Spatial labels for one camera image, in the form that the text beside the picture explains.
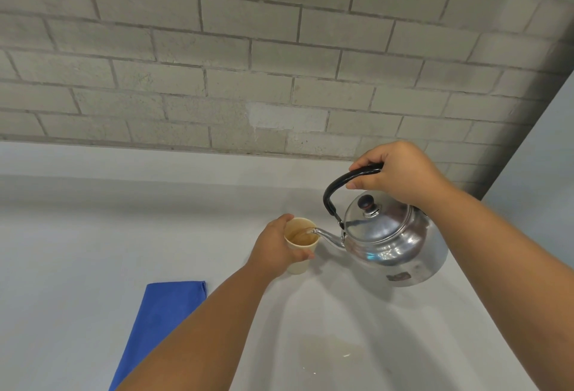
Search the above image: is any person's right hand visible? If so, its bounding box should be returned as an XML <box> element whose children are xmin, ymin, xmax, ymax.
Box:
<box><xmin>346</xmin><ymin>140</ymin><xmax>452</xmax><ymax>212</ymax></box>

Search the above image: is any person's left hand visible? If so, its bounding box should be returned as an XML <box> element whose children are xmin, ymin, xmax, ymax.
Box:
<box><xmin>246</xmin><ymin>214</ymin><xmax>316</xmax><ymax>279</ymax></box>

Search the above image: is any beige paper cup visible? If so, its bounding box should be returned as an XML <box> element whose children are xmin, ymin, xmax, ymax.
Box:
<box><xmin>284</xmin><ymin>217</ymin><xmax>319</xmax><ymax>276</ymax></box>

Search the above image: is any silver metal kettle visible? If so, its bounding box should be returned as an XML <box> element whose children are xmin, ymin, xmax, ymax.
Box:
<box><xmin>312</xmin><ymin>163</ymin><xmax>449</xmax><ymax>287</ymax></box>

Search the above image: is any person's left forearm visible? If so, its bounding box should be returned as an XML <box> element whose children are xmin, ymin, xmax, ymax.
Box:
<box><xmin>115</xmin><ymin>264</ymin><xmax>275</xmax><ymax>391</ymax></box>

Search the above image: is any person's right forearm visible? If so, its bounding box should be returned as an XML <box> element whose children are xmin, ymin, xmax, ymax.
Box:
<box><xmin>421</xmin><ymin>189</ymin><xmax>574</xmax><ymax>391</ymax></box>

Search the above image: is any blue cloth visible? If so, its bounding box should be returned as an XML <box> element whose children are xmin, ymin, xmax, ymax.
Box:
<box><xmin>108</xmin><ymin>281</ymin><xmax>208</xmax><ymax>391</ymax></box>

